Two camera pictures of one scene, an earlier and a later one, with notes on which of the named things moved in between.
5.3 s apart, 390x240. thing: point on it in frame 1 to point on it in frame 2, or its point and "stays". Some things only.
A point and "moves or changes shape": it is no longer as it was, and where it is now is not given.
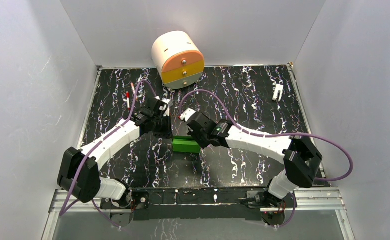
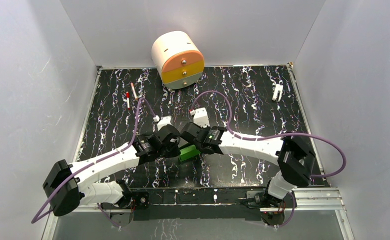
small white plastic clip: x=278 y=87 stays
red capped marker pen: x=128 y=97 stays
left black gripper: x=163 y=125 to x=173 y=149
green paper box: x=185 y=144 moves or changes shape
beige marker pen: x=134 y=90 stays
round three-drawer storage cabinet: x=179 y=59 stays
